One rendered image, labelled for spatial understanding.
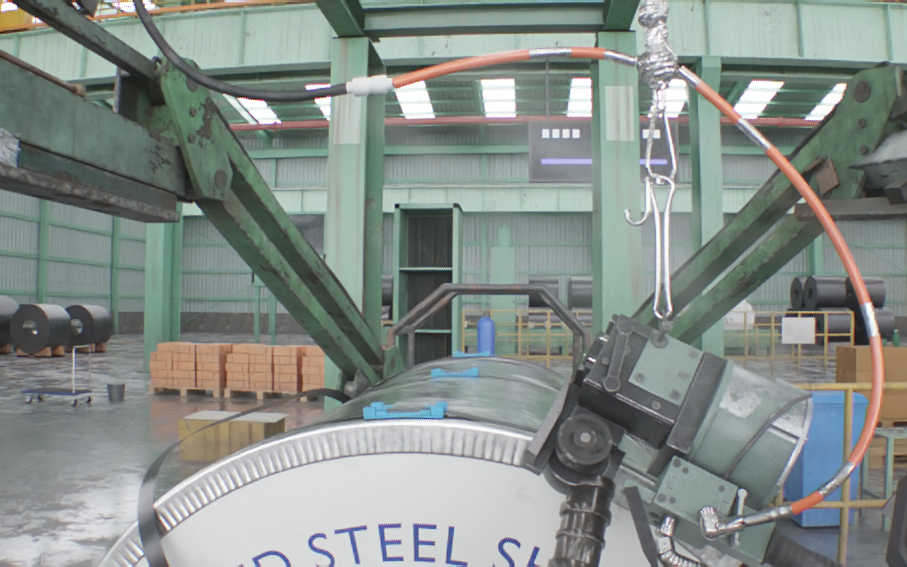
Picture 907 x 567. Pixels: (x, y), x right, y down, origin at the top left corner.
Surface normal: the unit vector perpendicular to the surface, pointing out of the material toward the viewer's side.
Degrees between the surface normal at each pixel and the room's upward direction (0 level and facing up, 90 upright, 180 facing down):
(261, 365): 90
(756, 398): 49
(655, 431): 137
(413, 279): 90
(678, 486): 58
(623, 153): 90
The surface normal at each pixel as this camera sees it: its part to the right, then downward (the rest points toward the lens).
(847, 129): -0.96, -0.02
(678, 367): 0.00, -0.56
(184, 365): -0.09, -0.04
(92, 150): 1.00, 0.00
